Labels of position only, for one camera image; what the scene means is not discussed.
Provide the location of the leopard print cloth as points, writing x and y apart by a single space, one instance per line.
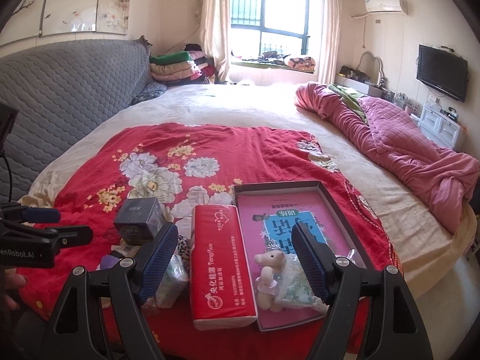
183 247

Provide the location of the person's left hand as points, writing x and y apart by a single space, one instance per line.
13 281

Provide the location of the cluttered dresser table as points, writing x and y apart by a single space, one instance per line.
365 86

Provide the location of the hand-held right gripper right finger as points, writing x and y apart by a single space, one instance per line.
307 262

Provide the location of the red floral blanket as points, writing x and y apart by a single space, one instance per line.
225 146

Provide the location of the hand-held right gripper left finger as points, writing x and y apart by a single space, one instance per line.
159 258

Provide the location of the pink book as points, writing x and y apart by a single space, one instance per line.
262 210

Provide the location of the large red tissue pack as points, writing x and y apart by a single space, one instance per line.
221 262

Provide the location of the white air conditioner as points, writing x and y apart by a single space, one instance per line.
386 5

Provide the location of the black television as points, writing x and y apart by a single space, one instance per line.
442 71

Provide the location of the white drawer cabinet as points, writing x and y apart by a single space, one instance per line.
442 125

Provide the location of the stack of folded clothes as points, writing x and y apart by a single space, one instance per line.
176 65

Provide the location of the dark clothes pile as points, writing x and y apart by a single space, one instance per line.
273 55

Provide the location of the cream bed sheet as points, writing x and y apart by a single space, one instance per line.
243 105

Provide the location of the dark glossy box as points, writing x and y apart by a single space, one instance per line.
140 217

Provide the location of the dark patterned pillow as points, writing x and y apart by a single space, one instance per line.
150 92

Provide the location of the pink quilt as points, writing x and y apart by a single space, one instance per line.
393 131

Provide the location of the green cloth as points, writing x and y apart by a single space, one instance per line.
347 95

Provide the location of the shallow cardboard box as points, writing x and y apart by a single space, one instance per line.
277 188

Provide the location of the wall painting panels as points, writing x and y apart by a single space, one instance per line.
75 3

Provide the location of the cream curtain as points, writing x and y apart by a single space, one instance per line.
330 26
215 18

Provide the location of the white tissue pack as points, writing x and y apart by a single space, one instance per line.
173 279

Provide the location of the teddy bear with pink dress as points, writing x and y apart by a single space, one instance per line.
268 266

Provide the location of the window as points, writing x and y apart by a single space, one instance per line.
270 18

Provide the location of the grey quilted headboard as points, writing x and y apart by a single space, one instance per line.
67 93

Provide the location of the orange patterned blanket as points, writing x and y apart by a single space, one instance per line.
300 63

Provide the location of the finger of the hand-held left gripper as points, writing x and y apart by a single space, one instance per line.
41 216
71 235

